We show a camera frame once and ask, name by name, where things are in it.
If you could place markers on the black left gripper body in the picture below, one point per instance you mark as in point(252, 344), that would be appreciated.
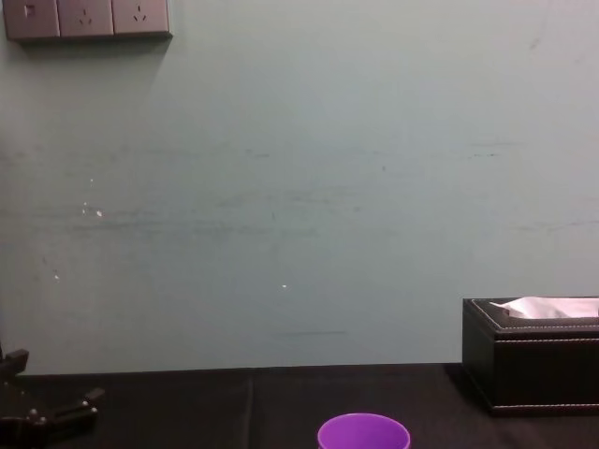
point(23, 435)

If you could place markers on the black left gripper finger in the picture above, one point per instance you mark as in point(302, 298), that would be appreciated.
point(13, 362)
point(77, 407)

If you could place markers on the black table cloth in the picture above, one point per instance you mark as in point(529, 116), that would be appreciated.
point(234, 407)

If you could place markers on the purple plastic cup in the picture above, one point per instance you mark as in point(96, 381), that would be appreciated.
point(362, 435)

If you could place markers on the black leather tissue box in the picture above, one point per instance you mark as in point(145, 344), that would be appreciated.
point(538, 369)

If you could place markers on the white paper tissue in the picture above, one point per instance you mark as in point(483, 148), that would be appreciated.
point(547, 306)

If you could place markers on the grey wall socket panel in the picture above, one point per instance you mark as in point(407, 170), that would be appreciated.
point(86, 18)

